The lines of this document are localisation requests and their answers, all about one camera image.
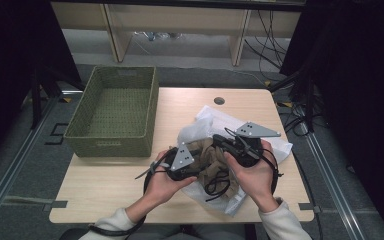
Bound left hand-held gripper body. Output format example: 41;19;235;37
164;142;202;182

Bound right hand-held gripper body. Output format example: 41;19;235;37
233;122;281;168

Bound brown garment with black straps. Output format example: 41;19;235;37
188;137;241;203

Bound white mesh laundry bag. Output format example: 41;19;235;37
178;105;294;217

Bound green woven basket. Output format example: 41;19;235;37
63;65;160;158

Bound person's left hand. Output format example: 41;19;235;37
143;149;198;214

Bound person's right hand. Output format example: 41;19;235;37
223;139;279;213

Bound black metal stand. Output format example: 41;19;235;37
29;64;84;131
268;69;316;134

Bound person's legs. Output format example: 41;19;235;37
146;224;248;240

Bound black curtain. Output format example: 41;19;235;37
279;0;384;240
0;0;83;174

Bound clear plastic litter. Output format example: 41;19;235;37
134;30;183;42

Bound light wooden desk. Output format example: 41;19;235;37
50;0;306;67

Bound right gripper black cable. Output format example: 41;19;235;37
261;148;284;196

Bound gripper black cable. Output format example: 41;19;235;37
88;148;178;238
261;148;284;196

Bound left gripper grey wrist strap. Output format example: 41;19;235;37
134;160;171;180

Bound black floor cables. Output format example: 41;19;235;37
276;99;318;138

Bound metal floor rail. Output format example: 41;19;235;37
299;123;368;240
0;89;84;231

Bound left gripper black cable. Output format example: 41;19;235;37
88;148;178;238

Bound bundle of black cables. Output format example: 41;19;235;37
244;9;289;73

